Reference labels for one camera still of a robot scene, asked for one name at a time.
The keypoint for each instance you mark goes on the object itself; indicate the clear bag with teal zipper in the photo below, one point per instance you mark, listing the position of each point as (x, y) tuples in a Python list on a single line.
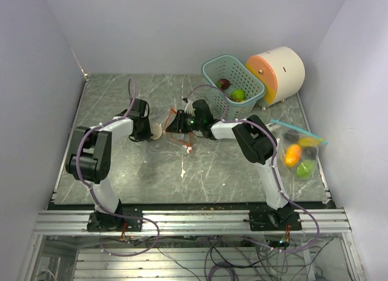
[(310, 143)]

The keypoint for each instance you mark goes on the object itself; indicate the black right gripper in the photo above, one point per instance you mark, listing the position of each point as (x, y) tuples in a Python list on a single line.
[(177, 125)]

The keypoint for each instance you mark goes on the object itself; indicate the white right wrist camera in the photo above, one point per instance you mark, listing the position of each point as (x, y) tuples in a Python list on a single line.
[(188, 109)]

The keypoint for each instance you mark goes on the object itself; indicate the clear bag with red zipper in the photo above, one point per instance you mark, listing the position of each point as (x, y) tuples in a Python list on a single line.
[(187, 144)]

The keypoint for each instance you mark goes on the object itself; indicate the light blue perforated plastic basket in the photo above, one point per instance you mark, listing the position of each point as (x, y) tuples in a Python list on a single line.
[(228, 67)]

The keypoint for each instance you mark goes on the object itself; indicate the orange fake fruit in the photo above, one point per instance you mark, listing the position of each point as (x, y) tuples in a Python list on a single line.
[(292, 155)]

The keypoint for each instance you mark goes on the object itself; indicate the dark red fake fruit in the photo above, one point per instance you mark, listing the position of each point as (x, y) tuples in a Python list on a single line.
[(223, 84)]

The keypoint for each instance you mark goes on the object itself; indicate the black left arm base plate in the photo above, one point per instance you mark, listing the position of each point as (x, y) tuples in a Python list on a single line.
[(103, 222)]

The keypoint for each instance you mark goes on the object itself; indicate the cream cylinder with orange lid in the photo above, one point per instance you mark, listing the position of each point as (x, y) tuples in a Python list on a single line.
[(281, 71)]

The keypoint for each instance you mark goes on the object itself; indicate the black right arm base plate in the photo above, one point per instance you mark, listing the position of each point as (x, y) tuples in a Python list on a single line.
[(272, 220)]

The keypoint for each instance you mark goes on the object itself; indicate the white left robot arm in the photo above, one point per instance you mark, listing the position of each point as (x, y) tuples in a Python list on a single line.
[(90, 153)]

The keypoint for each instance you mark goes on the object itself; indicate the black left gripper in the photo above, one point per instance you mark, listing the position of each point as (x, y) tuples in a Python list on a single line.
[(147, 135)]

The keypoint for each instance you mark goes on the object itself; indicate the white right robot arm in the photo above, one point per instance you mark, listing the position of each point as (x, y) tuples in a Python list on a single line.
[(256, 142)]

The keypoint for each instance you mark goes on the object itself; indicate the green fake fruit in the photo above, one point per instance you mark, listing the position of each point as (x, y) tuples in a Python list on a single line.
[(238, 95), (305, 169)]

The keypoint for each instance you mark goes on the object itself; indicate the aluminium frame rail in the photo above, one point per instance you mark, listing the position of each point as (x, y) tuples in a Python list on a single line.
[(180, 223)]

